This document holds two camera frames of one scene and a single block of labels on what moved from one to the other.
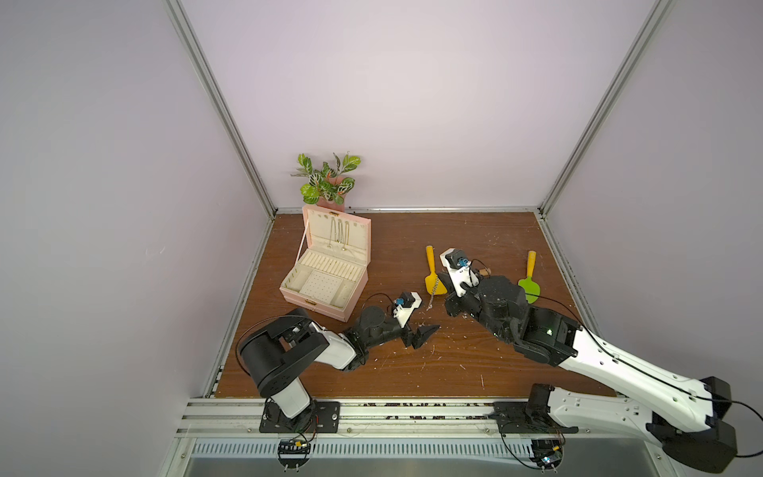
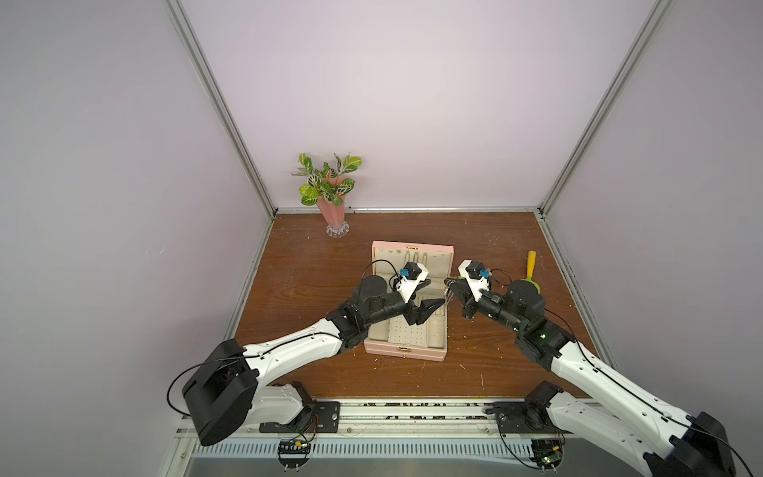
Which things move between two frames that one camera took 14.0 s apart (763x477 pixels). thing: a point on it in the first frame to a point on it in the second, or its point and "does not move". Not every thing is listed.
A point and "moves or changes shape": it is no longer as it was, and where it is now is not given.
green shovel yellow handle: x=531 y=284 does not move
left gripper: x=415 y=343 to x=417 y=315
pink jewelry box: x=331 y=275 to x=396 y=337
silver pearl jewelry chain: x=432 y=293 moves or changes shape
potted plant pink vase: x=327 y=188 does not move
